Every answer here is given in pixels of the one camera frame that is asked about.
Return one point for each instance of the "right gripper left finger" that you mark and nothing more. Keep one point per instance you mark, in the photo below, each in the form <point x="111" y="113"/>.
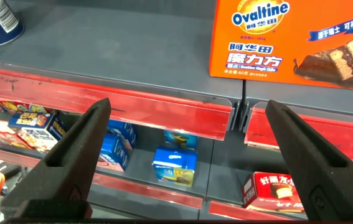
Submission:
<point x="70" y="168"/>

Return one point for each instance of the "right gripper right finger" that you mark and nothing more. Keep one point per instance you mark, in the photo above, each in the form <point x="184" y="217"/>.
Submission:
<point x="322" y="174"/>

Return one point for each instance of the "grey shop shelf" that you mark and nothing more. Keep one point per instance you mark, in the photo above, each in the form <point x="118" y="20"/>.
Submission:
<point x="139" y="53"/>

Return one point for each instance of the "blue and white snack box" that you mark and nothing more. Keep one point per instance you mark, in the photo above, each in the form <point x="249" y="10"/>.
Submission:
<point x="37" y="130"/>

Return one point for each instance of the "red pie box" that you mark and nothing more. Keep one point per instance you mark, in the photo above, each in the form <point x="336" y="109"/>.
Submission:
<point x="269" y="193"/>

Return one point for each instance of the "colourful snack box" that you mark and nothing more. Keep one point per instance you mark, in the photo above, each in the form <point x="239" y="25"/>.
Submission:
<point x="17" y="106"/>

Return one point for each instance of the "blue and yellow cookie box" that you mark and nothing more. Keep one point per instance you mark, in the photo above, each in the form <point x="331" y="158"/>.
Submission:
<point x="175" y="166"/>

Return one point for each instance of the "orange snack box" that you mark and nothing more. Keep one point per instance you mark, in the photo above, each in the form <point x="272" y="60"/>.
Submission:
<point x="294" y="40"/>

